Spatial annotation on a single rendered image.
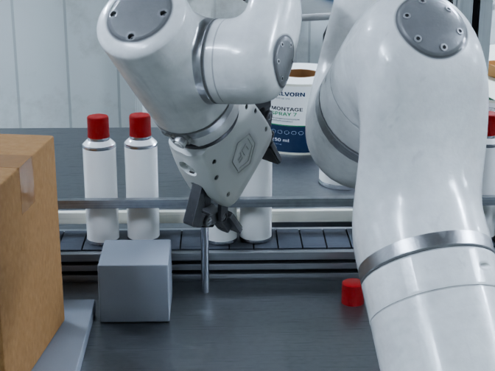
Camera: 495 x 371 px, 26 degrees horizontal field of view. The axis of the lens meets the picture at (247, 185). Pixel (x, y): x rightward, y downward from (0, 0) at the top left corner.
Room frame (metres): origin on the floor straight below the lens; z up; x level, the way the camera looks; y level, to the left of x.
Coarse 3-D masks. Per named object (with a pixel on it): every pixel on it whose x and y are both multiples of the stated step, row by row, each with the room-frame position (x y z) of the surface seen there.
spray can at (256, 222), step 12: (264, 168) 1.58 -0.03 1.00; (252, 180) 1.58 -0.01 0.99; (264, 180) 1.58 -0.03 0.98; (252, 192) 1.58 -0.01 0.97; (264, 192) 1.58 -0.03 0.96; (240, 216) 1.59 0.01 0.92; (252, 216) 1.58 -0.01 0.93; (264, 216) 1.58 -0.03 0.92; (252, 228) 1.58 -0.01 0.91; (264, 228) 1.58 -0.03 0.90; (252, 240) 1.58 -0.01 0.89; (264, 240) 1.58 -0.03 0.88
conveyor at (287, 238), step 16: (64, 240) 1.59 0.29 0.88; (80, 240) 1.59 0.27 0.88; (176, 240) 1.59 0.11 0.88; (192, 240) 1.59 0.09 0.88; (240, 240) 1.59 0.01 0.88; (272, 240) 1.59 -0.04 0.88; (288, 240) 1.59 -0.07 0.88; (304, 240) 1.59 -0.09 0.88; (320, 240) 1.59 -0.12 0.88; (336, 240) 1.59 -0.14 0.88; (352, 240) 1.59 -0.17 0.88
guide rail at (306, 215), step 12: (60, 216) 1.62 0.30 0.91; (72, 216) 1.62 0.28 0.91; (84, 216) 1.62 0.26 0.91; (120, 216) 1.63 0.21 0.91; (168, 216) 1.63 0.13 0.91; (180, 216) 1.63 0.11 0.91; (276, 216) 1.63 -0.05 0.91; (288, 216) 1.63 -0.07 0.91; (300, 216) 1.63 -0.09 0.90; (312, 216) 1.63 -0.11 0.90; (324, 216) 1.63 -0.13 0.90; (336, 216) 1.63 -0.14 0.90; (348, 216) 1.63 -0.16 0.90
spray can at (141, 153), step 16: (144, 128) 1.59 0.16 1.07; (128, 144) 1.58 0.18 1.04; (144, 144) 1.58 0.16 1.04; (128, 160) 1.58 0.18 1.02; (144, 160) 1.58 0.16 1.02; (128, 176) 1.58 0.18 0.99; (144, 176) 1.58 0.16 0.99; (128, 192) 1.58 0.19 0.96; (144, 192) 1.58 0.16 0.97; (128, 208) 1.59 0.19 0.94; (144, 208) 1.58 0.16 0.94; (128, 224) 1.59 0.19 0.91; (144, 224) 1.57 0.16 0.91
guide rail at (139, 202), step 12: (60, 204) 1.55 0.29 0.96; (72, 204) 1.55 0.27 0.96; (84, 204) 1.55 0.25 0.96; (96, 204) 1.55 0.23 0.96; (108, 204) 1.55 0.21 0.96; (120, 204) 1.55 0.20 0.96; (132, 204) 1.55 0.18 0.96; (144, 204) 1.55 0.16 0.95; (156, 204) 1.55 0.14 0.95; (168, 204) 1.55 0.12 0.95; (180, 204) 1.55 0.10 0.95; (216, 204) 1.56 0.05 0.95; (240, 204) 1.56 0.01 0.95; (252, 204) 1.56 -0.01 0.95; (264, 204) 1.56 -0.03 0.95; (276, 204) 1.56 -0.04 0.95; (288, 204) 1.56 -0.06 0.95; (300, 204) 1.56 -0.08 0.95; (312, 204) 1.56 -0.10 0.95; (324, 204) 1.56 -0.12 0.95; (336, 204) 1.56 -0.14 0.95; (348, 204) 1.56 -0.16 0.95; (492, 204) 1.57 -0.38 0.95
